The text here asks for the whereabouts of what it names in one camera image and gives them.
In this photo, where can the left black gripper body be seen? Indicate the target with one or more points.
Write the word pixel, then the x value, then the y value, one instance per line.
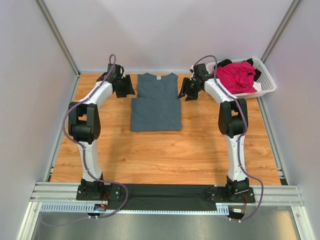
pixel 125 87

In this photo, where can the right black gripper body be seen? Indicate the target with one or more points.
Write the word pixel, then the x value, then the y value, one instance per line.
pixel 190 89

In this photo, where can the grey blue t shirt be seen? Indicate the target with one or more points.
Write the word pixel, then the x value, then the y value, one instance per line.
pixel 156 107

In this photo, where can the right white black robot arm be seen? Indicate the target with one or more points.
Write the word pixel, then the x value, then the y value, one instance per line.
pixel 232 122

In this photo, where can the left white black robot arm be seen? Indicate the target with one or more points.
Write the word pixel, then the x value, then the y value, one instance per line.
pixel 84 128

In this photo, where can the magenta t shirt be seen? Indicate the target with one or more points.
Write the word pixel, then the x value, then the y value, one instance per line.
pixel 237 83

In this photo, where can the white garment in basket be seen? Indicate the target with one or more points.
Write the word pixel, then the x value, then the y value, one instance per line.
pixel 257 86

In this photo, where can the black garment in basket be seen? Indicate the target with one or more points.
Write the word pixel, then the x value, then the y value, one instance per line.
pixel 243 65

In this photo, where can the white plastic laundry basket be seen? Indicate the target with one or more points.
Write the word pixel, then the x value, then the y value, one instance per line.
pixel 265 82

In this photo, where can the rear aluminium table rail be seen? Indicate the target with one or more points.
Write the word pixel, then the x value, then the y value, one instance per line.
pixel 130 71

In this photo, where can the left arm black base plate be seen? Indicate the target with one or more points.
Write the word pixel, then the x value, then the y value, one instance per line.
pixel 99 192

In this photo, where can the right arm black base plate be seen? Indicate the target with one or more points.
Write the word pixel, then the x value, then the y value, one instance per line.
pixel 220 194

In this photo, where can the left aluminium frame post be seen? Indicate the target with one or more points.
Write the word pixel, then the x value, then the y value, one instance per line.
pixel 57 35

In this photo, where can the aluminium frame post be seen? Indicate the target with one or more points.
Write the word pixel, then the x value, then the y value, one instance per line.
pixel 57 35
pixel 293 7

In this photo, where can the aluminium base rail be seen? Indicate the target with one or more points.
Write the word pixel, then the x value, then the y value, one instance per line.
pixel 273 195

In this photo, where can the right aluminium frame post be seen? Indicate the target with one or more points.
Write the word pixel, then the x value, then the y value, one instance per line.
pixel 293 7

